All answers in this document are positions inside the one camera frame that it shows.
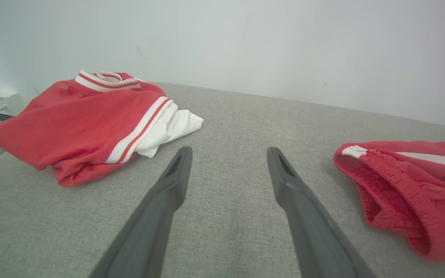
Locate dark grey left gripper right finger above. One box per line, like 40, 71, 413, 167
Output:
267, 147, 375, 278

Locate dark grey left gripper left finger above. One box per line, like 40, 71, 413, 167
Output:
88, 146, 193, 278

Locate red shorts with white stripes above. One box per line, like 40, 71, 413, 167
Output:
333, 141, 445, 261

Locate red shirt with white sleeves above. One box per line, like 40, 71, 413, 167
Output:
0, 69, 204, 187

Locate white wall socket box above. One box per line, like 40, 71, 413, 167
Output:
0, 90, 25, 116

